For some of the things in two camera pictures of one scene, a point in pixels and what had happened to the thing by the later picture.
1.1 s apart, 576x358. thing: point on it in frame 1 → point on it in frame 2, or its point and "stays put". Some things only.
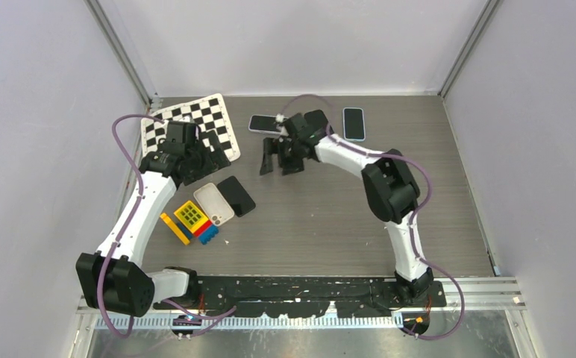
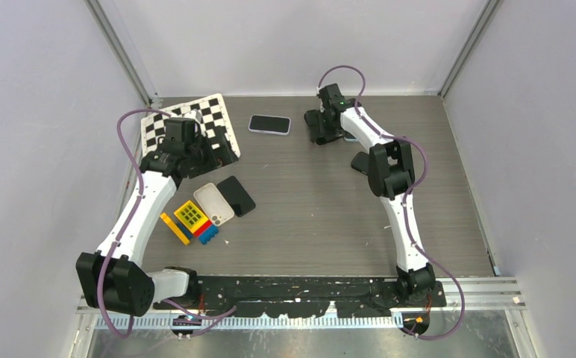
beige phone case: (213, 203) stays put
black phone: (237, 198) stays put
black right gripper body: (287, 145) → (326, 130)
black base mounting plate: (309, 296) stays put
